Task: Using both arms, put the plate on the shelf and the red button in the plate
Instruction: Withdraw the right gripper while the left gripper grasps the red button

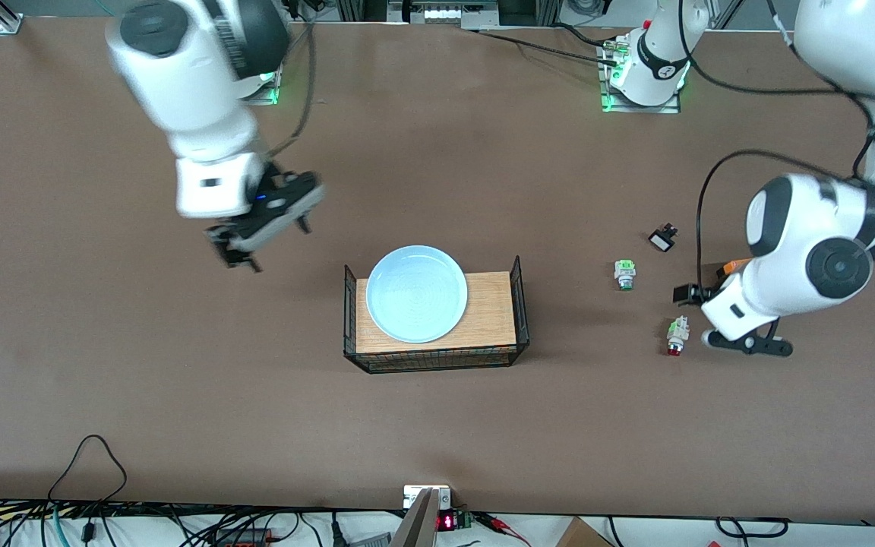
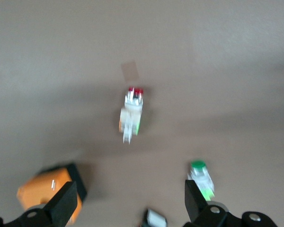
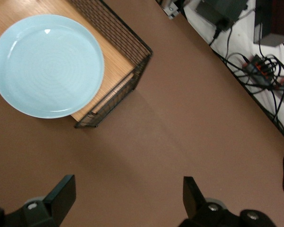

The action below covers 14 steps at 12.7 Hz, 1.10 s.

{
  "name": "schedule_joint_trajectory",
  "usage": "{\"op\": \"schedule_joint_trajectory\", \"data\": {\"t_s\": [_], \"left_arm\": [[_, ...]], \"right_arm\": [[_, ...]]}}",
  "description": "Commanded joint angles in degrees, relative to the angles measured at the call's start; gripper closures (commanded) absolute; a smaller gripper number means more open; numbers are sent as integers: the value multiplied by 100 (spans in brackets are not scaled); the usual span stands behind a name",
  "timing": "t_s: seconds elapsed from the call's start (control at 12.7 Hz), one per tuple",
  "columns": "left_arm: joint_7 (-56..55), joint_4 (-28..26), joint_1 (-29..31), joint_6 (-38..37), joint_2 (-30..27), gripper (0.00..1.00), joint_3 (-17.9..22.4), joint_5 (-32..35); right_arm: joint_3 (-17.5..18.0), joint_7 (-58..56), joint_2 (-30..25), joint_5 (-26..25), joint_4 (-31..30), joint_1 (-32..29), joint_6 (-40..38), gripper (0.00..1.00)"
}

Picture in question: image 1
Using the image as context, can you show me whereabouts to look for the red push button switch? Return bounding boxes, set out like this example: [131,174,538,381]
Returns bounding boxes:
[666,316,691,356]

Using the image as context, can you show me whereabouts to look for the light blue round plate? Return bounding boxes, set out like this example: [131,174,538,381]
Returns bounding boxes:
[365,245,469,344]

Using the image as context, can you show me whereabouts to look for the aluminium equipment rack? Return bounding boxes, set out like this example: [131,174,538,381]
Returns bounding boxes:
[335,0,564,30]

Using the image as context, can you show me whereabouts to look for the brown cardboard box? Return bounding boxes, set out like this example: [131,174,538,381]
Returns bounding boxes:
[555,517,614,547]

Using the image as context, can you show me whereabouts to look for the black orange device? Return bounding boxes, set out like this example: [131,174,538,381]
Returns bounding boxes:
[213,530,273,547]

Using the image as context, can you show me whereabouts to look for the red black clip leads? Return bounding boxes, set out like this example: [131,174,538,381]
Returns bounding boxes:
[474,512,531,547]

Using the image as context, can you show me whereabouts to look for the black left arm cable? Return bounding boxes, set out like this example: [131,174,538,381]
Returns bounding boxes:
[677,0,875,289]

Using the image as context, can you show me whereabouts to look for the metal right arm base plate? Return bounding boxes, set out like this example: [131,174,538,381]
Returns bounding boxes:
[242,65,287,106]

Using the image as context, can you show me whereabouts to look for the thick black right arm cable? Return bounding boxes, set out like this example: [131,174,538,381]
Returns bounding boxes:
[265,0,318,162]

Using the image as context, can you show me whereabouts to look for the black wire basket wooden base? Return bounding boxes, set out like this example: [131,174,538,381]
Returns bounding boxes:
[343,256,530,374]

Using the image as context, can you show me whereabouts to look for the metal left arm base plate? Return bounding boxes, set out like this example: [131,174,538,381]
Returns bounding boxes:
[597,38,684,115]

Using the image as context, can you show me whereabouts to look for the looped black cable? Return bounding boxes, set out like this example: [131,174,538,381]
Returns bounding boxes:
[48,435,128,547]

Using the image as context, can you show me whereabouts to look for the black cable coil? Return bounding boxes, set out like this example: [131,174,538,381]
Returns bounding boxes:
[715,517,792,540]

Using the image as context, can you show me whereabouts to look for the short black table cable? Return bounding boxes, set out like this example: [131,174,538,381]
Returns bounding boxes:
[554,21,614,45]

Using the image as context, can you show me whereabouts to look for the long black table cable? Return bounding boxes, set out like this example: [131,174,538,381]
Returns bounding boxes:
[468,27,621,66]

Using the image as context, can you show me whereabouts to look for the silver camera mount bracket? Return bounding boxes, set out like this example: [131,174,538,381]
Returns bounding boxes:
[403,485,453,510]

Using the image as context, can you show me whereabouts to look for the grey camera post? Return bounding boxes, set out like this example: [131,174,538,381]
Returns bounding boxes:
[390,489,440,547]

